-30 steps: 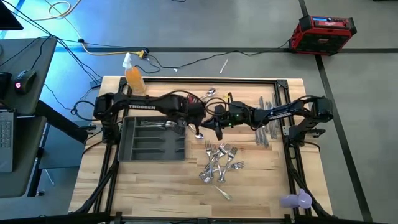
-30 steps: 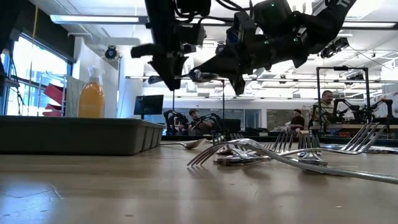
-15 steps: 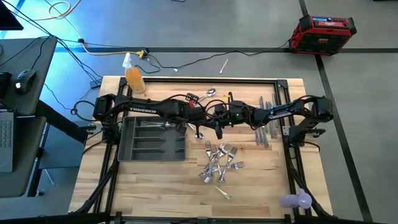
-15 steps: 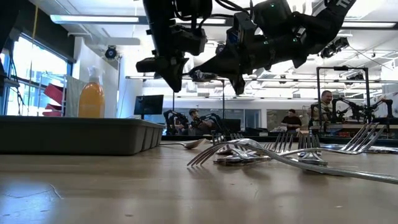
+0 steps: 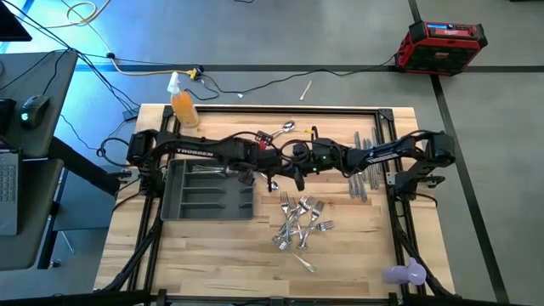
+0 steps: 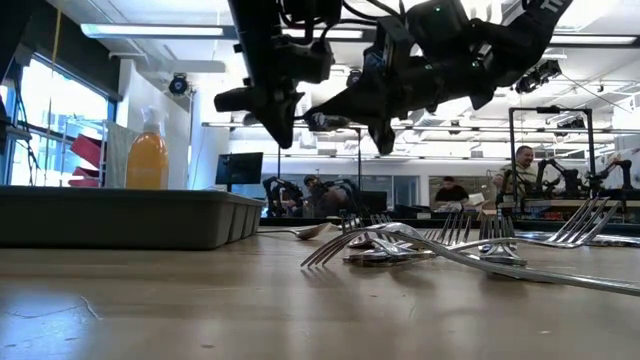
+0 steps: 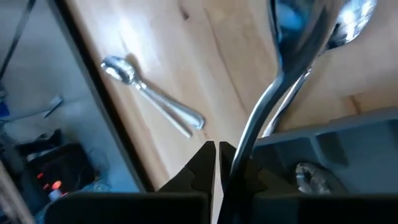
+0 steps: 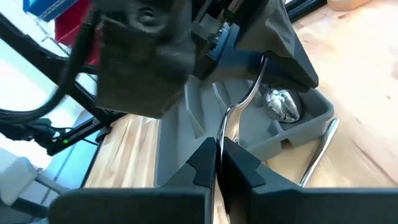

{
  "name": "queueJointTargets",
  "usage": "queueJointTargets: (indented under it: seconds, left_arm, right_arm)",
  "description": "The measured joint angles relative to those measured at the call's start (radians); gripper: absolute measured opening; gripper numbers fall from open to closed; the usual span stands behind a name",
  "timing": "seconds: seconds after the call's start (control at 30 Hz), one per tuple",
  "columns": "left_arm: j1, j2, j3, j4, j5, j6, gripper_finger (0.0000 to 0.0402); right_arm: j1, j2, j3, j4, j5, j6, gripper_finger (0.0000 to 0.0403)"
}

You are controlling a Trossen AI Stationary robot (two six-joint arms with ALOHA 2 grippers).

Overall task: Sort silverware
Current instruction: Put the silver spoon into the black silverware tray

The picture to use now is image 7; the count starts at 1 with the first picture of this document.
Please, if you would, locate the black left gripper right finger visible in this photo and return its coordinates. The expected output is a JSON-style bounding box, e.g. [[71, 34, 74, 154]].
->
[[217, 142, 296, 224]]

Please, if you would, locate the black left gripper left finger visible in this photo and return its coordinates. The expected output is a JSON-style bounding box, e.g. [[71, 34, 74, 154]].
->
[[158, 141, 216, 224]]

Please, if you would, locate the grey plastic cutlery tray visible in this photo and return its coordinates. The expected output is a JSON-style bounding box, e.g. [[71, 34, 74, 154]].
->
[[248, 107, 398, 195]]

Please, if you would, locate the black aluminium table frame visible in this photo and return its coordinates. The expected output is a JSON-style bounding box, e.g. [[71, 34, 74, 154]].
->
[[46, 0, 155, 192]]

